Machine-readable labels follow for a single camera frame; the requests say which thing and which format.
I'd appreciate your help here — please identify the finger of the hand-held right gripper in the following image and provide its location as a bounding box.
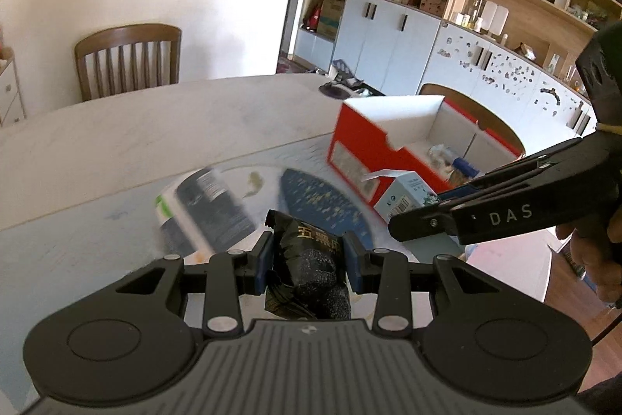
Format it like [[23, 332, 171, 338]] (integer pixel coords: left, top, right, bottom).
[[388, 162, 612, 245], [437, 138, 591, 204]]

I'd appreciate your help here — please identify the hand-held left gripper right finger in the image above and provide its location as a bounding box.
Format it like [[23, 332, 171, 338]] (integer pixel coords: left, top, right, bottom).
[[342, 230, 503, 339]]

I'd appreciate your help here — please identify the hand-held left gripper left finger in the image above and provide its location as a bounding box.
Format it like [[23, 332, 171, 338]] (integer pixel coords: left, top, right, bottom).
[[114, 231, 274, 339]]

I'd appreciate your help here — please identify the black gold-print snack packet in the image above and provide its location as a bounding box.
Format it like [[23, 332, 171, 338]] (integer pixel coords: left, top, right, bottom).
[[264, 209, 351, 321]]

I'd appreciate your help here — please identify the pale packet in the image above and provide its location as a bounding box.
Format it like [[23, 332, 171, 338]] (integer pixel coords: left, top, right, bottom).
[[426, 144, 455, 175]]

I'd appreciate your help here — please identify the pale blue milk carton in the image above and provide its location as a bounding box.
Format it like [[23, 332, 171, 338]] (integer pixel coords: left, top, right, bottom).
[[362, 169, 460, 226]]

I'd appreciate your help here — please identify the red cardboard box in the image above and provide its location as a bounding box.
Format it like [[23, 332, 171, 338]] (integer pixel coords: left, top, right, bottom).
[[325, 95, 526, 209]]

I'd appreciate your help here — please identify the person's right hand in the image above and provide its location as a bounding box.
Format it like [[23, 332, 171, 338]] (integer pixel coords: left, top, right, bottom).
[[556, 221, 622, 306]]

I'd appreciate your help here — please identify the black and white tissue pack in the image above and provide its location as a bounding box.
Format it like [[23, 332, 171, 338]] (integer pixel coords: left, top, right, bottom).
[[155, 167, 258, 257]]

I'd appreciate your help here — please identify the blue speckled placemat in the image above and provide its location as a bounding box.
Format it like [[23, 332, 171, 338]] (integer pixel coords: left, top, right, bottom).
[[279, 168, 372, 245]]

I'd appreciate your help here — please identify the black phone stand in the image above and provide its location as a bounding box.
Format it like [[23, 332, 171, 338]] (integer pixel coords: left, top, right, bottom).
[[319, 59, 365, 97]]

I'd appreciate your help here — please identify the printed cardboard box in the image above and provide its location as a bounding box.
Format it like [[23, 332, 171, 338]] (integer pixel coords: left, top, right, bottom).
[[318, 0, 347, 39]]

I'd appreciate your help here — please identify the red toy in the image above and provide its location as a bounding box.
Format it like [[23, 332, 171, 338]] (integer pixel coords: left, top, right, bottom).
[[304, 4, 324, 32]]

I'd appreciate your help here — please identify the wooden chair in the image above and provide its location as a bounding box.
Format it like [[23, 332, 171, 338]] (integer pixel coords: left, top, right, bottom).
[[74, 23, 183, 102]]

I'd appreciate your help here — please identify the small white drawer cabinet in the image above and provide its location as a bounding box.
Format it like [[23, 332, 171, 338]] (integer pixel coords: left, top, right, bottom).
[[0, 55, 27, 129]]

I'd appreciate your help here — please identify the black cable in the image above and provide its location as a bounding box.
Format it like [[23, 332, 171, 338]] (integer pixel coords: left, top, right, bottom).
[[590, 296, 622, 347]]

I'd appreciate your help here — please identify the white and wood wall cabinet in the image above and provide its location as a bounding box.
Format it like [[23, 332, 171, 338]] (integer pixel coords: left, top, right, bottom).
[[277, 0, 622, 153]]

